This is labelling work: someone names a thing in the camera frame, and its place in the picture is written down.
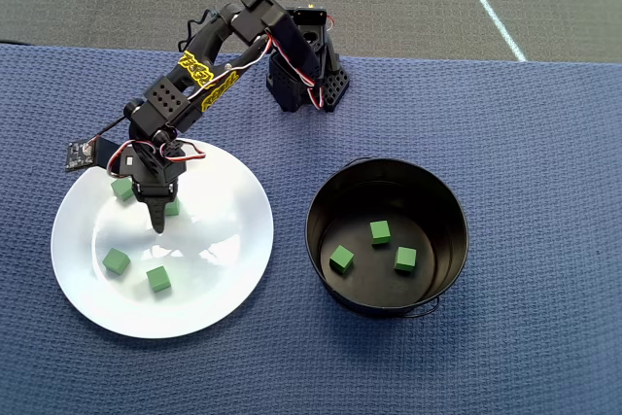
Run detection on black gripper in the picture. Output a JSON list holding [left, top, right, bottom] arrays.
[[109, 141, 189, 235]]

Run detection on blue woven table cloth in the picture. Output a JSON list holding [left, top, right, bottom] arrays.
[[0, 43, 622, 415]]

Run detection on thin black camera cable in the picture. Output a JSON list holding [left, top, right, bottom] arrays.
[[94, 116, 131, 142]]

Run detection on small camera circuit board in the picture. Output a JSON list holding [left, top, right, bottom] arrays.
[[64, 140, 98, 173]]

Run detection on black wavy cable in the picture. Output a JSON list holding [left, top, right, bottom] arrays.
[[178, 5, 223, 52]]

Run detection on black metal bucket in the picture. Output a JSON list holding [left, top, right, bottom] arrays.
[[304, 156, 471, 320]]

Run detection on white round plate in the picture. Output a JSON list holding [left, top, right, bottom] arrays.
[[50, 136, 276, 340]]

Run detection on red white servo wire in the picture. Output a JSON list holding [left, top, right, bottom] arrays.
[[106, 140, 148, 178], [162, 138, 208, 164], [187, 35, 273, 101], [264, 33, 326, 111]]

